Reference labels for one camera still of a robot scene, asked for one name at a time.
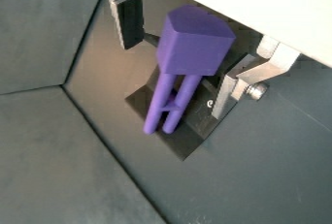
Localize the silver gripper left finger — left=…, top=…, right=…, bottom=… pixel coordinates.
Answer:
left=109, top=0, right=145, bottom=49

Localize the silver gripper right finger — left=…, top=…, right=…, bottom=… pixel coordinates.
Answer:
left=212, top=36, right=302, bottom=119

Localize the purple three prong object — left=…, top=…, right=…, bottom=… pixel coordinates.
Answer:
left=145, top=5, right=236, bottom=134

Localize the black curved fixture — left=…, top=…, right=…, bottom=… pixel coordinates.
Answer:
left=157, top=47, right=251, bottom=160

